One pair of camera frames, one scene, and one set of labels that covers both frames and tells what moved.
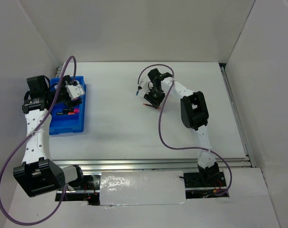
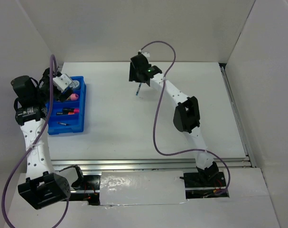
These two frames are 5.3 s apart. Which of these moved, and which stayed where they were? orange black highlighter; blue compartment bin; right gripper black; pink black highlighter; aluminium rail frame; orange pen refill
Moved: right gripper black; orange pen refill
Stayed: aluminium rail frame; blue compartment bin; orange black highlighter; pink black highlighter
